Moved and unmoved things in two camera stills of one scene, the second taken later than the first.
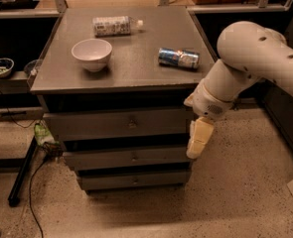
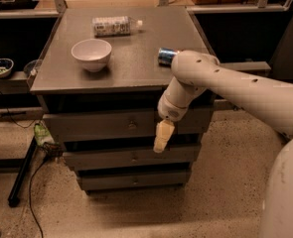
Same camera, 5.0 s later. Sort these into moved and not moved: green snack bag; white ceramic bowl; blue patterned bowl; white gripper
Moved: white gripper
Not moved: green snack bag; white ceramic bowl; blue patterned bowl
